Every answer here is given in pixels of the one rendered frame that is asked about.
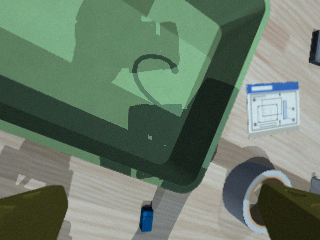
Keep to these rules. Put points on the grey roll of tape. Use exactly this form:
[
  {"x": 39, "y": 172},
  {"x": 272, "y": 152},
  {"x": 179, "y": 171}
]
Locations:
[{"x": 239, "y": 187}]

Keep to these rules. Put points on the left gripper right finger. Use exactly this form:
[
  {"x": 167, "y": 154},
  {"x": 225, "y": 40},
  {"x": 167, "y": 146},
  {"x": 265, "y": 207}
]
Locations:
[{"x": 289, "y": 213}]

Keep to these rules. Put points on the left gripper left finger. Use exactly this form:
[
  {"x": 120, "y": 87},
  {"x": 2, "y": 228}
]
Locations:
[{"x": 33, "y": 215}]

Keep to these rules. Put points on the white paper sheet with blue stripe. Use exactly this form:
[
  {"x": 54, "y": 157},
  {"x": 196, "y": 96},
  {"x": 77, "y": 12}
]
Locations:
[{"x": 272, "y": 108}]

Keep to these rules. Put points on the green plastic tray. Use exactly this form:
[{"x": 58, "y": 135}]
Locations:
[{"x": 141, "y": 87}]

